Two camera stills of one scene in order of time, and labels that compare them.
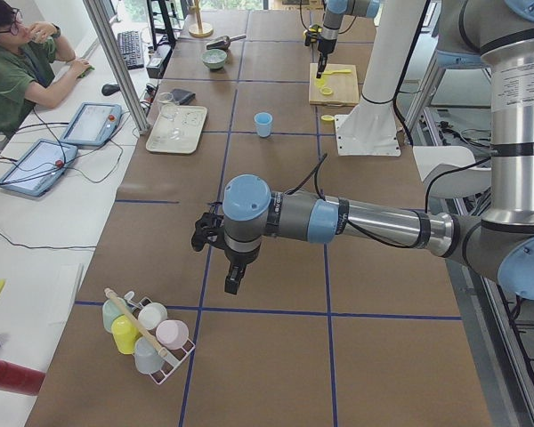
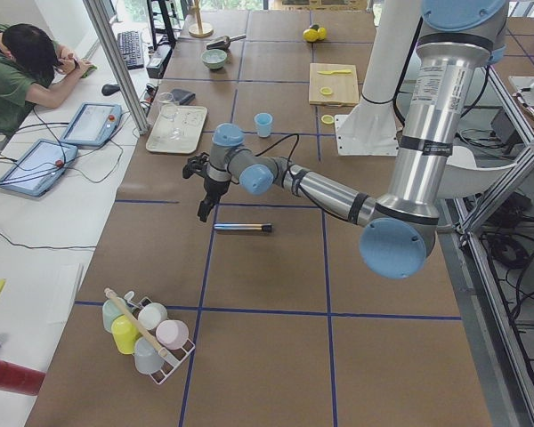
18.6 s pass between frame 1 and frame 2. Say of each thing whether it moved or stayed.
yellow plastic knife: stayed
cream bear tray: stayed
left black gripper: moved
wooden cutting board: stayed
